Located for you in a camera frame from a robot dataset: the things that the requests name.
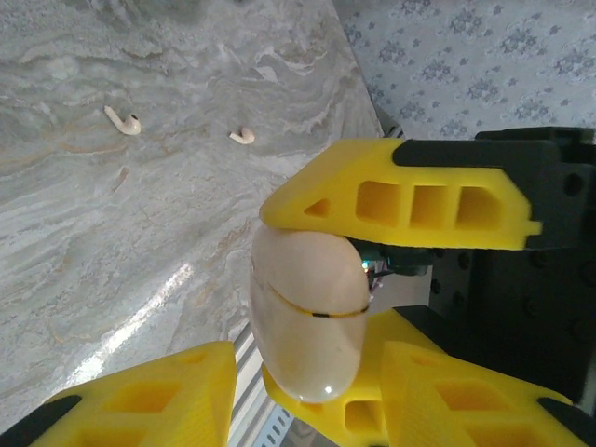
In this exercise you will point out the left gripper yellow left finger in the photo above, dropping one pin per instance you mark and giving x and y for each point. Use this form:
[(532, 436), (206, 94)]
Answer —
[(139, 410)]

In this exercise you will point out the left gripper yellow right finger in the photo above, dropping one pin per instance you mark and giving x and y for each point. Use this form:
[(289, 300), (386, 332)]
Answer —
[(465, 410)]

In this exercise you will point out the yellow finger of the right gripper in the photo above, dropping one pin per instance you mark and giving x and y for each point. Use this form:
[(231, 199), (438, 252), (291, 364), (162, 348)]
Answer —
[(340, 186), (326, 419)]

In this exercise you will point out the cream earbud charging case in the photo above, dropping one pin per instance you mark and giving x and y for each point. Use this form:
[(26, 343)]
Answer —
[(307, 302)]

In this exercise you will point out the aluminium base mounting beam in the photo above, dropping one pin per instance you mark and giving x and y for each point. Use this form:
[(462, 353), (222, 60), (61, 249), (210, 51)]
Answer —
[(244, 372)]

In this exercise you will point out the aluminium table side rail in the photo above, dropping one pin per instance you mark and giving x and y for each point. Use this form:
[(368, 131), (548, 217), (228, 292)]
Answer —
[(392, 126)]

